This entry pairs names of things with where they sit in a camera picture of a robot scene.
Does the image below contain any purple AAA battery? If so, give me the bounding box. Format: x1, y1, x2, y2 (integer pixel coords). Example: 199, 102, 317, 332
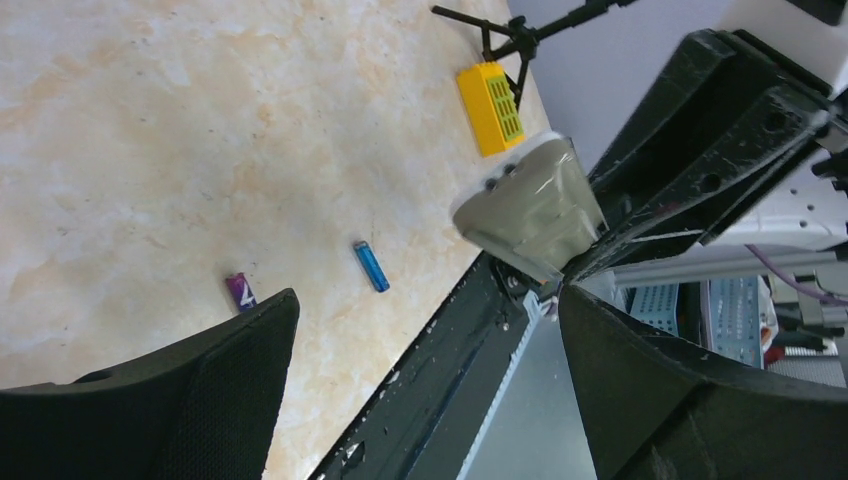
224, 272, 258, 312

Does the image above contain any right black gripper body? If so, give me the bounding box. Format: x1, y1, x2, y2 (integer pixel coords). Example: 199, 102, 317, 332
563, 29, 834, 281

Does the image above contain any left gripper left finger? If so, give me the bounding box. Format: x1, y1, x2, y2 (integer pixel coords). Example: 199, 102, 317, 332
1, 289, 300, 479

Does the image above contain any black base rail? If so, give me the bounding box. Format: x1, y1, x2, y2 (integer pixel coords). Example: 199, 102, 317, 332
310, 253, 554, 479

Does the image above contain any grey white remote control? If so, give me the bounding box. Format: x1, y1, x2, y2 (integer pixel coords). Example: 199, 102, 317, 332
451, 131, 606, 283

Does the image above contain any yellow battery cover block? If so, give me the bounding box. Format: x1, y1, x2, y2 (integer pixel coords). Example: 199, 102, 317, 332
456, 62, 526, 157

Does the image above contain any blue AAA battery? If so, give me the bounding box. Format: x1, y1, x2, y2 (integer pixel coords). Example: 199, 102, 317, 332
353, 241, 390, 293

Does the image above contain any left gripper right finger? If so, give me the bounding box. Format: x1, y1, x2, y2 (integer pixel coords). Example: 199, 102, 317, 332
558, 286, 847, 479

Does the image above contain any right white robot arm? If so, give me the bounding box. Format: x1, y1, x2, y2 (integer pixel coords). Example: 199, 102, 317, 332
562, 1, 847, 280

